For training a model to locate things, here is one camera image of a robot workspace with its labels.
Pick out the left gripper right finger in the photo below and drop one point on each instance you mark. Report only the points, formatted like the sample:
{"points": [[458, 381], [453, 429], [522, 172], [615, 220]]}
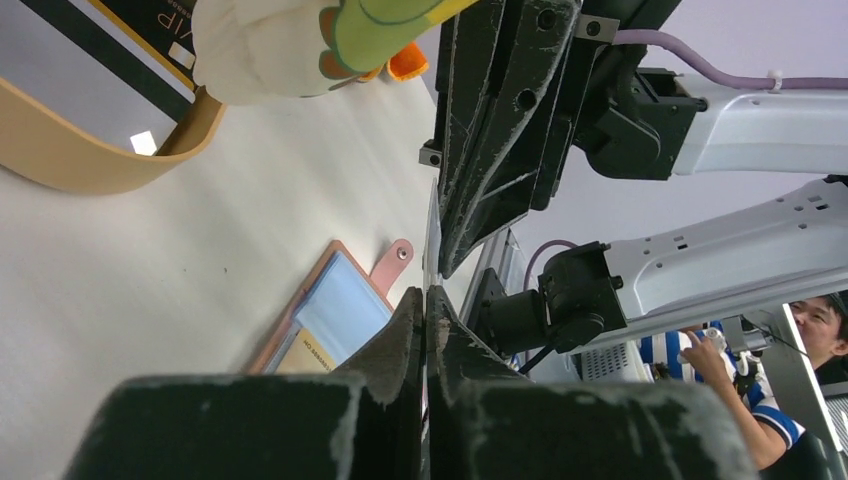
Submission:
{"points": [[489, 422]]}

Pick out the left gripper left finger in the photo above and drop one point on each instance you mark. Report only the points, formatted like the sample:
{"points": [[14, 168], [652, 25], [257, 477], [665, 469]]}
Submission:
{"points": [[360, 421]]}

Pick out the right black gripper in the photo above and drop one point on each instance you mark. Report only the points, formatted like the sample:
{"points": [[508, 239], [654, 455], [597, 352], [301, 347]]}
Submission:
{"points": [[496, 62]]}

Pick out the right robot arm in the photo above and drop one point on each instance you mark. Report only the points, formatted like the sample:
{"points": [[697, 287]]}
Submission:
{"points": [[784, 249]]}

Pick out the black credit card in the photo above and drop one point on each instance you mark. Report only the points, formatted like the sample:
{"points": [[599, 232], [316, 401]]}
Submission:
{"points": [[160, 27]]}

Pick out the cream printed garment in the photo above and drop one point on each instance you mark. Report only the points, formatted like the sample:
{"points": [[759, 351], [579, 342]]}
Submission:
{"points": [[252, 50]]}

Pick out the gold VIP credit card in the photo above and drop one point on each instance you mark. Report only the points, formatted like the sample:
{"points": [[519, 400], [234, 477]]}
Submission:
{"points": [[304, 354]]}

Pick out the white printed credit card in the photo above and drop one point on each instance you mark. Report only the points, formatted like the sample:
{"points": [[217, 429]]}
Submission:
{"points": [[430, 257]]}

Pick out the white black-striped credit card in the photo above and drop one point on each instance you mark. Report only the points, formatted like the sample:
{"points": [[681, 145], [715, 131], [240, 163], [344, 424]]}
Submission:
{"points": [[76, 62]]}

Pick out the yellow oval tray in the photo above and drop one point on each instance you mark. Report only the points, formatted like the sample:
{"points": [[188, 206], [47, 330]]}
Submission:
{"points": [[41, 146]]}

